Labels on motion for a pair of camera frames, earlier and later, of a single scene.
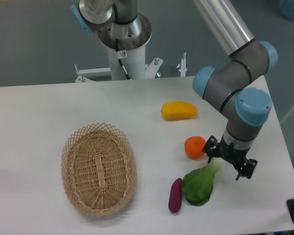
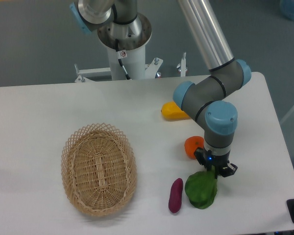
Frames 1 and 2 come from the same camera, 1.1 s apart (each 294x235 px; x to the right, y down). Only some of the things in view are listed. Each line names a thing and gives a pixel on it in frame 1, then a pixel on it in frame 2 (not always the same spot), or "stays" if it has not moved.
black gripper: (234, 155) → (207, 159)
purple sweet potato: (175, 201) stays
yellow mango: (177, 110) stays
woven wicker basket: (99, 170) stays
